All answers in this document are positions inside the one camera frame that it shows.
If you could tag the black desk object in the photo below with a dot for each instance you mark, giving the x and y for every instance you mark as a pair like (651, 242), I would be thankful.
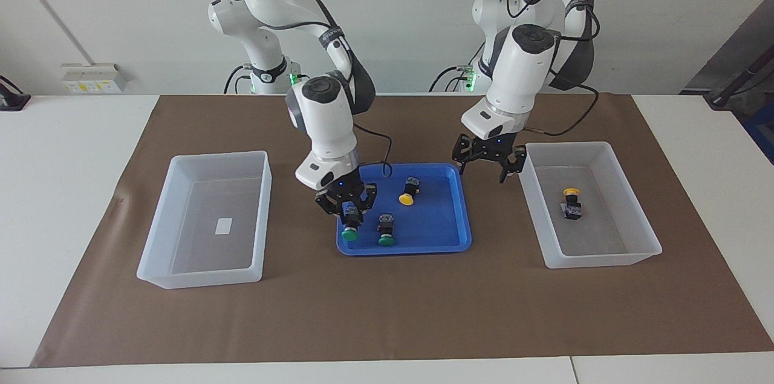
(12, 100)

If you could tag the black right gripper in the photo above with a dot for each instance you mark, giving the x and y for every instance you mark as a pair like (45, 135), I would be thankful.
(343, 190)

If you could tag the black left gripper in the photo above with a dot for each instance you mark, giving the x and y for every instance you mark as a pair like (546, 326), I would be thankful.
(491, 148)

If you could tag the green push button switch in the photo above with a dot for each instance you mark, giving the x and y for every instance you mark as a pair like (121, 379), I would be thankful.
(386, 240)
(349, 234)

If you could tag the small white paper label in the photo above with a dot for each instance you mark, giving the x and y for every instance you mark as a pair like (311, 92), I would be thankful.
(224, 225)

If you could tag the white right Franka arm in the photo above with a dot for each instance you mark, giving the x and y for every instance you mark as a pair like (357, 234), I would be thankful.
(320, 124)

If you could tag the white wall socket box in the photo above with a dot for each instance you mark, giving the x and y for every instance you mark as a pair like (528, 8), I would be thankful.
(97, 72)

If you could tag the blue crate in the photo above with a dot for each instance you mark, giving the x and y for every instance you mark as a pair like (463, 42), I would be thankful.
(763, 130)

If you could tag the translucent white plastic box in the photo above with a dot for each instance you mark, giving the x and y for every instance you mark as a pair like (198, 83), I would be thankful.
(604, 260)
(199, 278)

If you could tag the brown paper table mat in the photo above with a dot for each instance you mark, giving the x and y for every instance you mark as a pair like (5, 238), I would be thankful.
(387, 311)

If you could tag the yellow push button switch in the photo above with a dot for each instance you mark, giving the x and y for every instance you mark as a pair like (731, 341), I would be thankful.
(406, 198)
(572, 210)

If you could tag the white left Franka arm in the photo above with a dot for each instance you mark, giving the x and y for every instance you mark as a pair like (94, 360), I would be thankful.
(520, 69)

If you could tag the blue plastic tray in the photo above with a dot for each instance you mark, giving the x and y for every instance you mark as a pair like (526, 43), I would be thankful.
(435, 233)

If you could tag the black metal stand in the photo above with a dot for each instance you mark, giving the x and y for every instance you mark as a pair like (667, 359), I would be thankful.
(725, 94)

